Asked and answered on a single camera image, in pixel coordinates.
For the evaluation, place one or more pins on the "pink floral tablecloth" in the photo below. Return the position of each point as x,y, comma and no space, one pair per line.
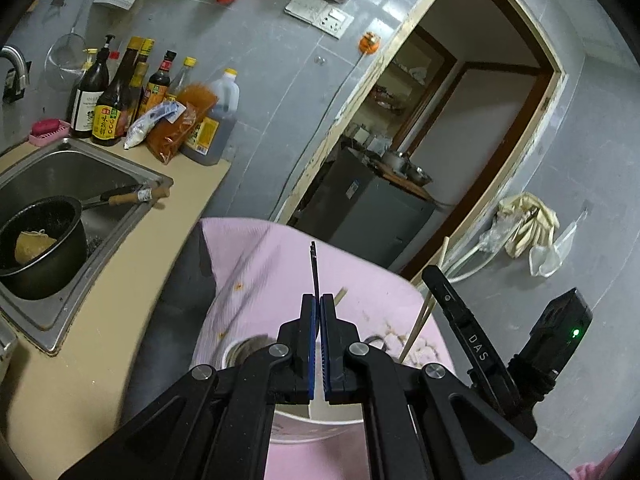
280,270

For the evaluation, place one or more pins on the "steel kitchen sink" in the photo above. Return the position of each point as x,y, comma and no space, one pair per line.
75,170

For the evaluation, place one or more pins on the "crumpled clear plastic bag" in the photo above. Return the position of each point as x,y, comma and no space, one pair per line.
495,237

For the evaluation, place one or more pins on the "beige kitchen counter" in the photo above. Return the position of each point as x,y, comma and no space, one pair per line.
150,270

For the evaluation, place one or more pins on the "wooden door frame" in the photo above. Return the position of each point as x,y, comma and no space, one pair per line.
320,160

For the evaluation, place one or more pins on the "dark bottle yellow label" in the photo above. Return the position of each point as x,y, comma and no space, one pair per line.
110,115

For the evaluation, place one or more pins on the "black wall socket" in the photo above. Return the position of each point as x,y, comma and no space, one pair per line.
10,92

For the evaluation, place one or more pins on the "orange spice packet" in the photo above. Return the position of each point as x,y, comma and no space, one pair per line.
175,132

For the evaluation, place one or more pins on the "steel pot with lid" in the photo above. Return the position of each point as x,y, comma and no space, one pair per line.
395,160

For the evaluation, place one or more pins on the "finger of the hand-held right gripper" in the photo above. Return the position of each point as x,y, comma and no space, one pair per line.
440,295

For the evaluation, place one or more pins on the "small yellow green bottle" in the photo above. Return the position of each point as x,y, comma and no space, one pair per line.
90,60

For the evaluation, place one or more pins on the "grey cabinet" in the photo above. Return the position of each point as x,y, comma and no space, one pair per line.
360,210

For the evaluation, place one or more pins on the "steel mesh strainer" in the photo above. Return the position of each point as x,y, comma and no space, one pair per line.
65,52

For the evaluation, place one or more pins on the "cooking oil jug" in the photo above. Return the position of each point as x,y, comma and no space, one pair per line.
220,125

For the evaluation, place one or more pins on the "white plastic utensil basket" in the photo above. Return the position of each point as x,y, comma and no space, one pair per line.
320,425

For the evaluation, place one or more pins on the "wooden cutting board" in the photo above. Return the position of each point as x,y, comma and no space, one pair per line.
415,191

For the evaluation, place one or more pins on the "steel bowl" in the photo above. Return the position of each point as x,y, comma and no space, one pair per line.
419,174

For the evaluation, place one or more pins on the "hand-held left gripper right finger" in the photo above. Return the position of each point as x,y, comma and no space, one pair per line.
326,350

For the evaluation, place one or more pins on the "white blue bag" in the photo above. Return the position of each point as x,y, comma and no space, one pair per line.
145,127

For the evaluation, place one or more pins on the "white wall socket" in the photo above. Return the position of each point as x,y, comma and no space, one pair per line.
334,21

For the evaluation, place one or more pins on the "magenta soap bar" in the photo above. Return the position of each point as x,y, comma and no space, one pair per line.
46,125

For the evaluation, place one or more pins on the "dark pump bottle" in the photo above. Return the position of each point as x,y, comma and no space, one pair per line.
90,100

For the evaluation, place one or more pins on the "orange wall hook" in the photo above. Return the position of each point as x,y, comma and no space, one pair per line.
369,44

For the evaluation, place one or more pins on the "dark sauce bottle red label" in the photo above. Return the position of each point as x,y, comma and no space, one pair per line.
160,82

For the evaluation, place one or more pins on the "wooden shelving unit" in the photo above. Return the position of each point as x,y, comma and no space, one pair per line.
395,105

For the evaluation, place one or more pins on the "chrome faucet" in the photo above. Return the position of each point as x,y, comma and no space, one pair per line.
17,62

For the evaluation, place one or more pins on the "white mesh bag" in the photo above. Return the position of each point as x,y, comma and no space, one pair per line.
547,260

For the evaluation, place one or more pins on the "yellowish dishcloth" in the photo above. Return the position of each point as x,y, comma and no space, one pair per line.
35,247

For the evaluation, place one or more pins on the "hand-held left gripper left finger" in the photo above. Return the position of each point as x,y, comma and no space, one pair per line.
312,350

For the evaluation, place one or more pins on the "brown bottle yellow cap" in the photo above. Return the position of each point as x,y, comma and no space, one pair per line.
142,85

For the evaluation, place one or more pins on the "pink soap tray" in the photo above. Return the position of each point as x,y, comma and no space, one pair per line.
50,136

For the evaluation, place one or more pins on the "clear bottle yellow cap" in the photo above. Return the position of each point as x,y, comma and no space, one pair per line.
182,77

